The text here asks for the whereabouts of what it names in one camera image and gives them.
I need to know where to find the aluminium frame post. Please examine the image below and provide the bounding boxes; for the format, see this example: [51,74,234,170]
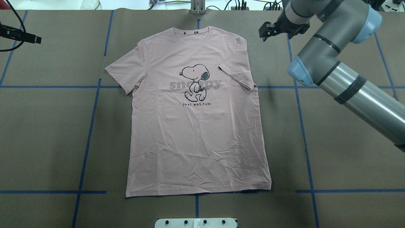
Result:
[190,0,206,15]

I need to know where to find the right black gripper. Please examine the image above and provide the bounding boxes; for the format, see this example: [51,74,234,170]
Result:
[259,18,310,42]

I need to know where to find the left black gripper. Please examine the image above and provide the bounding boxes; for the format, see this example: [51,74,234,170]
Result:
[0,25,42,44]

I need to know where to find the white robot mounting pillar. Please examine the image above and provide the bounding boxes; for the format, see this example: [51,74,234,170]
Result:
[154,218,238,228]

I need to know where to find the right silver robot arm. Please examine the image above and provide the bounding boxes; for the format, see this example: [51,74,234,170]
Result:
[259,0,405,151]

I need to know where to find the pink Snoopy t-shirt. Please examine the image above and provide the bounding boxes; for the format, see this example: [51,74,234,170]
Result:
[106,26,272,198]

